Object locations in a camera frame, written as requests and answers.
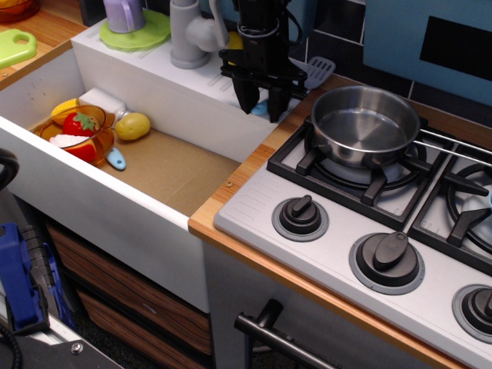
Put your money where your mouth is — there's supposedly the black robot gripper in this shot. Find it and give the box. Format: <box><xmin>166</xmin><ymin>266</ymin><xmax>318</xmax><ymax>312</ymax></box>
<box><xmin>219</xmin><ymin>22</ymin><xmax>307</xmax><ymax>123</ymax></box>

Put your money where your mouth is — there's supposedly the grey spatula blue handle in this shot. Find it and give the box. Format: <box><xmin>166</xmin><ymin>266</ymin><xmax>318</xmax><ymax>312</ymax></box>
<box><xmin>250</xmin><ymin>56</ymin><xmax>337</xmax><ymax>117</ymax></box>

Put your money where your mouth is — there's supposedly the stainless steel pan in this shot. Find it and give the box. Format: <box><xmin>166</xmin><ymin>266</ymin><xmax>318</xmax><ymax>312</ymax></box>
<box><xmin>310</xmin><ymin>85</ymin><xmax>491</xmax><ymax>169</ymax></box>

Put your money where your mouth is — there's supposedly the yellow toy banana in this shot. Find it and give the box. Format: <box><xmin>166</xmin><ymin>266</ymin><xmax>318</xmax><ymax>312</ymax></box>
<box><xmin>226</xmin><ymin>31</ymin><xmax>244</xmax><ymax>67</ymax></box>

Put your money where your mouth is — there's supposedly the grey toy faucet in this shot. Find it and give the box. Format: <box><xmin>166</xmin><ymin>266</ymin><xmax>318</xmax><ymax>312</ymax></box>
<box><xmin>170</xmin><ymin>0</ymin><xmax>230</xmax><ymax>69</ymax></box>

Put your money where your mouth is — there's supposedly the green plastic plate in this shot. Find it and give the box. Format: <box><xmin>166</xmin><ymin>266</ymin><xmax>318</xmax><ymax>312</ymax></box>
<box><xmin>99</xmin><ymin>9</ymin><xmax>171</xmax><ymax>52</ymax></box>

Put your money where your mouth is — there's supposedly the black left stove knob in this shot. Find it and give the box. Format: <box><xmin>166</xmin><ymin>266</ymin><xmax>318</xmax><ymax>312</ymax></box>
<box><xmin>271</xmin><ymin>194</ymin><xmax>329</xmax><ymax>242</ymax></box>

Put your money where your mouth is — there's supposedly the black stove knob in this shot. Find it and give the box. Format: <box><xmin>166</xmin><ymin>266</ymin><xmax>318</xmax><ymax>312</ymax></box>
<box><xmin>271</xmin><ymin>194</ymin><xmax>329</xmax><ymax>242</ymax></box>
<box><xmin>349</xmin><ymin>231</ymin><xmax>425</xmax><ymax>295</ymax></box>
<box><xmin>452</xmin><ymin>284</ymin><xmax>491</xmax><ymax>344</ymax></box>

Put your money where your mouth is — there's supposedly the yellow toy potato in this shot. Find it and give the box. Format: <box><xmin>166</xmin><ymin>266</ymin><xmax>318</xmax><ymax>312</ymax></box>
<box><xmin>115</xmin><ymin>112</ymin><xmax>151</xmax><ymax>141</ymax></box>

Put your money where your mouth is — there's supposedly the white salt shaker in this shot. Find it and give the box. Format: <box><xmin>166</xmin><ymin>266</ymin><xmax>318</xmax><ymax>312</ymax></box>
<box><xmin>78</xmin><ymin>88</ymin><xmax>131</xmax><ymax>121</ymax></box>

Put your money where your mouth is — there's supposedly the white toy sink basin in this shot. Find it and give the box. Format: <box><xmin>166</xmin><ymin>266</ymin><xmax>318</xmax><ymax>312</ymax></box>
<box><xmin>0</xmin><ymin>28</ymin><xmax>327</xmax><ymax>313</ymax></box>

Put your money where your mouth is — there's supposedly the purple plastic cup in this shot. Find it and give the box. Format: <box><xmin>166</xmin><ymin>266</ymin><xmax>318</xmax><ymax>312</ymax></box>
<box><xmin>103</xmin><ymin>0</ymin><xmax>146</xmax><ymax>34</ymax></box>

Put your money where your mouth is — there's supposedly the black left burner grate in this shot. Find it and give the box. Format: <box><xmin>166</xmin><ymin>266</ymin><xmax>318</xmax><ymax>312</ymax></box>
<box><xmin>267</xmin><ymin>119</ymin><xmax>446</xmax><ymax>231</ymax></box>

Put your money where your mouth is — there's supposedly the black burner grate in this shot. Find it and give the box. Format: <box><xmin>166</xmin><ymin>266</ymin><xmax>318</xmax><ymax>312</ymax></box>
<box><xmin>410</xmin><ymin>145</ymin><xmax>491</xmax><ymax>276</ymax></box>
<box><xmin>267</xmin><ymin>119</ymin><xmax>446</xmax><ymax>231</ymax></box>

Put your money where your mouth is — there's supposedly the orange transparent bowl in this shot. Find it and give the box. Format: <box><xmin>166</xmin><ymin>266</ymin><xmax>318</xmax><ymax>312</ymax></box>
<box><xmin>34</xmin><ymin>105</ymin><xmax>115</xmax><ymax>165</ymax></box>

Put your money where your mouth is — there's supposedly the red yellow toy fruit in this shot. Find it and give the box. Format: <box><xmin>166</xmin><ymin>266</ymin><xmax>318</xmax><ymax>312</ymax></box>
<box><xmin>64</xmin><ymin>139</ymin><xmax>97</xmax><ymax>162</ymax></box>

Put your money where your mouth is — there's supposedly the yellow toy corn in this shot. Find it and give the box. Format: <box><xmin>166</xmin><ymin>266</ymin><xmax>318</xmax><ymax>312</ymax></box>
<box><xmin>51</xmin><ymin>98</ymin><xmax>79</xmax><ymax>126</ymax></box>

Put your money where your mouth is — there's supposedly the red toy strawberry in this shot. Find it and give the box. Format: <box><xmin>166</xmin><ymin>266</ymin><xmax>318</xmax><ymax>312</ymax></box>
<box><xmin>62</xmin><ymin>111</ymin><xmax>101</xmax><ymax>137</ymax></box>

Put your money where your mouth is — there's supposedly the white toy food piece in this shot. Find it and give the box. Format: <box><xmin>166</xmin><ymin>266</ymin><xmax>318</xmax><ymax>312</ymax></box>
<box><xmin>48</xmin><ymin>134</ymin><xmax>89</xmax><ymax>148</ymax></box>

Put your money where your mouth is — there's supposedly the black middle stove knob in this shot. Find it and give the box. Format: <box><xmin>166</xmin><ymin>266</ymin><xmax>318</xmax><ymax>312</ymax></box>
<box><xmin>349</xmin><ymin>231</ymin><xmax>425</xmax><ymax>295</ymax></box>

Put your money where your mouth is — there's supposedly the black right burner grate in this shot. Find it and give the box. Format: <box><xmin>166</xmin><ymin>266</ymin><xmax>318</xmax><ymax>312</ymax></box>
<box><xmin>410</xmin><ymin>145</ymin><xmax>491</xmax><ymax>276</ymax></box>

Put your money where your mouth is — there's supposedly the upper wooden drawer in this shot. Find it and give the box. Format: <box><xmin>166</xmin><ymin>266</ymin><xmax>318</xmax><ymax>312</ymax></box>
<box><xmin>47</xmin><ymin>221</ymin><xmax>213</xmax><ymax>360</ymax></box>

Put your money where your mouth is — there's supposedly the wooden drawer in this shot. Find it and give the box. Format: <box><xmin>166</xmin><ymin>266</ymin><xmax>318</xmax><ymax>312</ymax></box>
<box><xmin>47</xmin><ymin>221</ymin><xmax>213</xmax><ymax>360</ymax></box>
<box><xmin>75</xmin><ymin>290</ymin><xmax>214</xmax><ymax>368</ymax></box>

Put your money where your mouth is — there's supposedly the green cutting board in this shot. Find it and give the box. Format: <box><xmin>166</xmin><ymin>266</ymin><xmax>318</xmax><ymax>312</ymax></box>
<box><xmin>1</xmin><ymin>29</ymin><xmax>38</xmax><ymax>69</ymax></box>

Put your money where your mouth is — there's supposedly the orange bowl top left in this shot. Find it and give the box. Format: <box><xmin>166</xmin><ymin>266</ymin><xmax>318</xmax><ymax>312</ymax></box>
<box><xmin>1</xmin><ymin>0</ymin><xmax>40</xmax><ymax>23</ymax></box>

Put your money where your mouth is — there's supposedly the grey stove top panel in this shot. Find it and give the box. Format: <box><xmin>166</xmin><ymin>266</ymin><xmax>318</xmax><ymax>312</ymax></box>
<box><xmin>214</xmin><ymin>153</ymin><xmax>491</xmax><ymax>368</ymax></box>

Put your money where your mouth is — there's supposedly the lower wooden drawer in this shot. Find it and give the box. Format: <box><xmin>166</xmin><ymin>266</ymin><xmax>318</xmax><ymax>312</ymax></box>
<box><xmin>75</xmin><ymin>290</ymin><xmax>214</xmax><ymax>368</ymax></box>

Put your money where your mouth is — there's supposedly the black right stove knob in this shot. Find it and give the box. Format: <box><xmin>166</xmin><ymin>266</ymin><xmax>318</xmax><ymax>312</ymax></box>
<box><xmin>452</xmin><ymin>284</ymin><xmax>491</xmax><ymax>344</ymax></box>

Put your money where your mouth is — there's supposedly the blue clamp tool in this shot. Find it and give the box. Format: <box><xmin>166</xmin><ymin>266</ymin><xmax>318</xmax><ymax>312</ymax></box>
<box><xmin>1</xmin><ymin>223</ymin><xmax>76</xmax><ymax>335</ymax></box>

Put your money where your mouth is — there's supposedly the light blue utensil handle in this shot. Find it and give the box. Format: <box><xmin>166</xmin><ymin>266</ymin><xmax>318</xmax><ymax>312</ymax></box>
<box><xmin>105</xmin><ymin>146</ymin><xmax>126</xmax><ymax>171</ymax></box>

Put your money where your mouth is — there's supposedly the black oven door handle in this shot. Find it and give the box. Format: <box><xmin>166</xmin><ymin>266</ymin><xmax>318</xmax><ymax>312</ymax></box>
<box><xmin>234</xmin><ymin>299</ymin><xmax>336</xmax><ymax>368</ymax></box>

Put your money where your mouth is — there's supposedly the black cable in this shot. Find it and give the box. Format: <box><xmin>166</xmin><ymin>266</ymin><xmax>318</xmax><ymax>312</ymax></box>
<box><xmin>0</xmin><ymin>148</ymin><xmax>20</xmax><ymax>191</ymax></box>

